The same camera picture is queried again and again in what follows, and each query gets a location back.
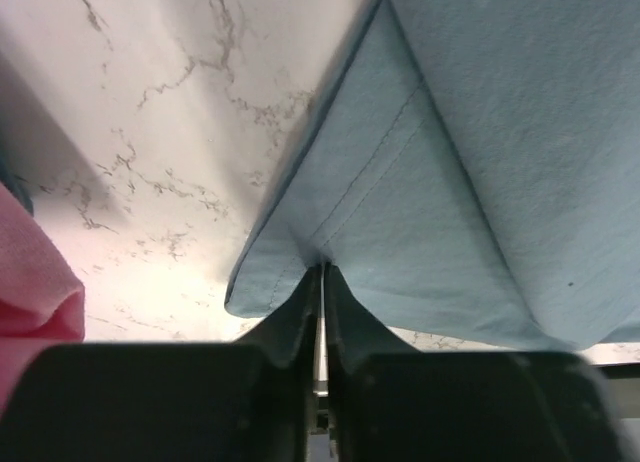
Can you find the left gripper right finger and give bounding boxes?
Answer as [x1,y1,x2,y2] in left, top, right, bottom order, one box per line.
[323,263,415,457]

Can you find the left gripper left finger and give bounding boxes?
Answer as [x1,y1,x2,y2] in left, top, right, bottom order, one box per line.
[232,267,320,432]

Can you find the grey-blue t shirt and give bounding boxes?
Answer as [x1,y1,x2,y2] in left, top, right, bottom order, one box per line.
[225,0,639,350]

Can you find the pink folded t shirt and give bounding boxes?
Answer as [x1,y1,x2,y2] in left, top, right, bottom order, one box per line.
[1,188,85,406]

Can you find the dark blue folded t shirt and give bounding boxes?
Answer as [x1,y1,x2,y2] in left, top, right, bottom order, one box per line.
[0,148,34,216]

